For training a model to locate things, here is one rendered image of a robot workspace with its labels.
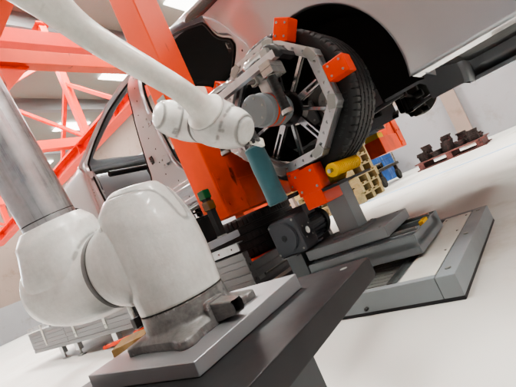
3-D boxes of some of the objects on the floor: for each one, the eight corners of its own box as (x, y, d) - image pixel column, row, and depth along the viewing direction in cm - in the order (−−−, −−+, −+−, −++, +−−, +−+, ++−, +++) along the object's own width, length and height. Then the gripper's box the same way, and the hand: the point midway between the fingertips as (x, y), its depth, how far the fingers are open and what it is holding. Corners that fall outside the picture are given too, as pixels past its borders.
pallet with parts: (489, 143, 636) (477, 120, 638) (417, 172, 712) (407, 151, 714) (492, 139, 704) (481, 118, 707) (426, 166, 780) (417, 147, 782)
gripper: (226, 108, 110) (273, 124, 129) (198, 129, 118) (246, 141, 136) (233, 130, 108) (279, 143, 127) (203, 150, 116) (252, 160, 134)
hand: (256, 141), depth 129 cm, fingers closed
